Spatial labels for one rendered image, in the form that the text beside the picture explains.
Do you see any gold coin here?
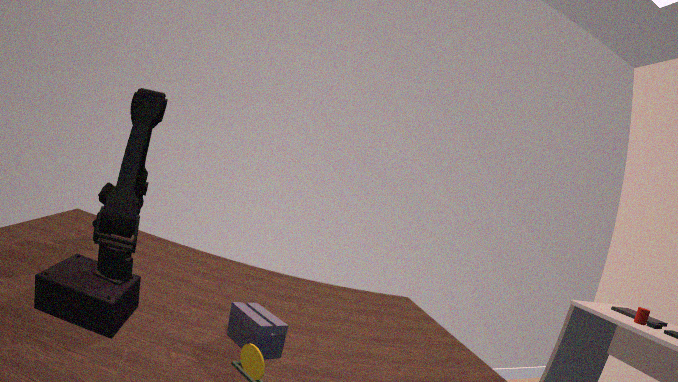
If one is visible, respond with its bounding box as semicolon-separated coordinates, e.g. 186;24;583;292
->
240;344;265;380

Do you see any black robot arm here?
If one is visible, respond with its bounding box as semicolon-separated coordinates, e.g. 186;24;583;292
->
93;88;168;286

